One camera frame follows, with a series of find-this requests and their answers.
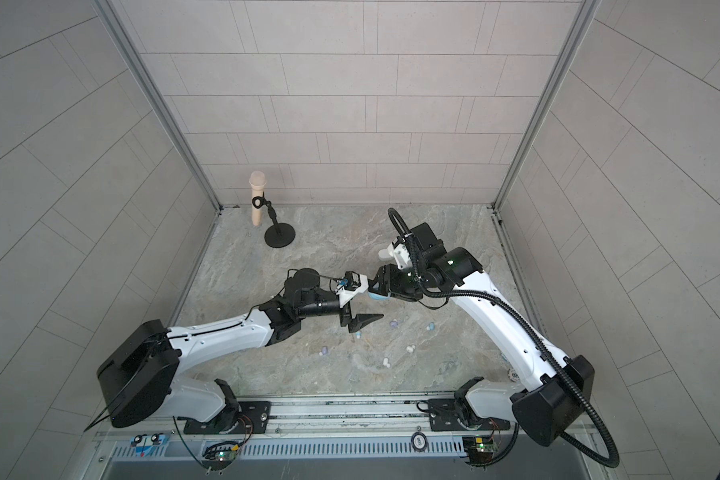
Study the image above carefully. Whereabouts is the left circuit board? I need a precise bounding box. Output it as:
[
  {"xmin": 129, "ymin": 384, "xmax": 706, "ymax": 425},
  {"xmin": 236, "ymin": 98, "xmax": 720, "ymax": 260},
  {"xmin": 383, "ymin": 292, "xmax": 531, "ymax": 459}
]
[{"xmin": 203, "ymin": 441, "xmax": 241, "ymax": 462}]

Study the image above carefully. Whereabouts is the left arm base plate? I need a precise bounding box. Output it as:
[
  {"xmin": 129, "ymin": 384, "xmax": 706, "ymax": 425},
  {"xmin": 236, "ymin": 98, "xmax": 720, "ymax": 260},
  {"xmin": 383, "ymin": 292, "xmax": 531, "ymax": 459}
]
[{"xmin": 182, "ymin": 401, "xmax": 272, "ymax": 435}]

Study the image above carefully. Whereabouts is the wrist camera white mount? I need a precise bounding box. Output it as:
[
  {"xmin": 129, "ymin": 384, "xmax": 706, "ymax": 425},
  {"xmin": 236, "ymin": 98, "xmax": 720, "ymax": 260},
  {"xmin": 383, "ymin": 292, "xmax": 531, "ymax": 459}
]
[
  {"xmin": 390, "ymin": 243, "xmax": 412, "ymax": 269},
  {"xmin": 336, "ymin": 271, "xmax": 368, "ymax": 293}
]

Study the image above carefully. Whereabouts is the white earbud charging case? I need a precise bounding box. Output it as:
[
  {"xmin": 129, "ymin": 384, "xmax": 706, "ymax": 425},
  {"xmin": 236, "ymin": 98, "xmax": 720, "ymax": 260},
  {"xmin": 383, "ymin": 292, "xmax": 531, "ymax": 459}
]
[{"xmin": 378, "ymin": 249, "xmax": 393, "ymax": 261}]

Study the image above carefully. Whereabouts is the blue earbud charging case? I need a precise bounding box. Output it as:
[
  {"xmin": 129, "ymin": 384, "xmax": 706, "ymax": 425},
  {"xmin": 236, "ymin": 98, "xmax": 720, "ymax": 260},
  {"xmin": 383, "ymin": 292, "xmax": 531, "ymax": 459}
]
[{"xmin": 368, "ymin": 292, "xmax": 390, "ymax": 300}]

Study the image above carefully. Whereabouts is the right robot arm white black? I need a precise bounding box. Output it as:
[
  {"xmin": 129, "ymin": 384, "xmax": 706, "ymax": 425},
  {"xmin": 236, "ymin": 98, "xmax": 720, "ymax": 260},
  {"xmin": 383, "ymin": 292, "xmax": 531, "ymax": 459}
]
[{"xmin": 369, "ymin": 244, "xmax": 594, "ymax": 446}]

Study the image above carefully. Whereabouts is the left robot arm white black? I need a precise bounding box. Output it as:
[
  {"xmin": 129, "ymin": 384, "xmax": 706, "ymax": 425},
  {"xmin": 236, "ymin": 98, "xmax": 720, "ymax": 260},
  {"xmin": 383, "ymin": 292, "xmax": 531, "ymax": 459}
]
[{"xmin": 92, "ymin": 268, "xmax": 380, "ymax": 434}]

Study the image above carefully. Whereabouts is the circuit board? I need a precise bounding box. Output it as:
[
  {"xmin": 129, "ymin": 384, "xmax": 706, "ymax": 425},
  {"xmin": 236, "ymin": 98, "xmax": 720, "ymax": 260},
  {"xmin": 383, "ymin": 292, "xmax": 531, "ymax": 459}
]
[
  {"xmin": 203, "ymin": 441, "xmax": 241, "ymax": 462},
  {"xmin": 462, "ymin": 436, "xmax": 496, "ymax": 465}
]

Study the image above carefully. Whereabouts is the black corrugated cable conduit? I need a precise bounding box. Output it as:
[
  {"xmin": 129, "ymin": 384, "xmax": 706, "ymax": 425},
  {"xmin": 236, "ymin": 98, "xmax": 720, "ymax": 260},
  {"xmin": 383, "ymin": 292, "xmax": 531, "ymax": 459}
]
[{"xmin": 387, "ymin": 207, "xmax": 620, "ymax": 469}]

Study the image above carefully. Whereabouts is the right circuit board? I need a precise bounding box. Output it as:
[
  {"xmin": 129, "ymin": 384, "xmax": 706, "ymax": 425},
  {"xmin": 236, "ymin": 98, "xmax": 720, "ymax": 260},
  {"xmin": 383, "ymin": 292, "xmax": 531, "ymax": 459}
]
[{"xmin": 462, "ymin": 436, "xmax": 496, "ymax": 465}]

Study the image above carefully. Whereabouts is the poker chip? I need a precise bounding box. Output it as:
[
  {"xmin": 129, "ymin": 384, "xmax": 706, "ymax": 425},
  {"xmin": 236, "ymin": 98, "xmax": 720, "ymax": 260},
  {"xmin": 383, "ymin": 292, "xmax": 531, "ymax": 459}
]
[{"xmin": 411, "ymin": 431, "xmax": 428, "ymax": 452}]

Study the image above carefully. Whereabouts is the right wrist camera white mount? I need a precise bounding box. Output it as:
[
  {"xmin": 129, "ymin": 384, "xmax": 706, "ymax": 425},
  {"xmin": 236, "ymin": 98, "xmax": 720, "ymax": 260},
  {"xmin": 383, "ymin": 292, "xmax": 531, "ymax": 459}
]
[{"xmin": 390, "ymin": 243, "xmax": 412, "ymax": 269}]

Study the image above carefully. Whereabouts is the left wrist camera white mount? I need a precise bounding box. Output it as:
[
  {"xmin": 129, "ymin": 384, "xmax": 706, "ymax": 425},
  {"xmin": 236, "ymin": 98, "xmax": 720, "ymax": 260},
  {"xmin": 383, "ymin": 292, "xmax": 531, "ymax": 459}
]
[{"xmin": 336, "ymin": 271, "xmax": 368, "ymax": 293}]

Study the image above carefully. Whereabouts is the aluminium rail frame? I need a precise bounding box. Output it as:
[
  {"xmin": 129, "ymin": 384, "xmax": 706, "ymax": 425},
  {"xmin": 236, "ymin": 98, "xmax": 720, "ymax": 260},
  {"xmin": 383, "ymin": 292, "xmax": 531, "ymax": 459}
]
[{"xmin": 92, "ymin": 392, "xmax": 598, "ymax": 460}]

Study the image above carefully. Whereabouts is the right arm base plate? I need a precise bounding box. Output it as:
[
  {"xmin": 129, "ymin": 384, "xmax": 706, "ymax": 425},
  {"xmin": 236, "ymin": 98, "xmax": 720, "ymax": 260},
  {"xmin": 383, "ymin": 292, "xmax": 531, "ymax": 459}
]
[{"xmin": 416, "ymin": 398, "xmax": 512, "ymax": 432}]

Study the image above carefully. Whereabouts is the beige microphone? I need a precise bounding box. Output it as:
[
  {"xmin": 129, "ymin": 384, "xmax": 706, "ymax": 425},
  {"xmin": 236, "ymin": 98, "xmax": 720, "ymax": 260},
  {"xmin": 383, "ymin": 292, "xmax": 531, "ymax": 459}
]
[{"xmin": 249, "ymin": 171, "xmax": 266, "ymax": 226}]

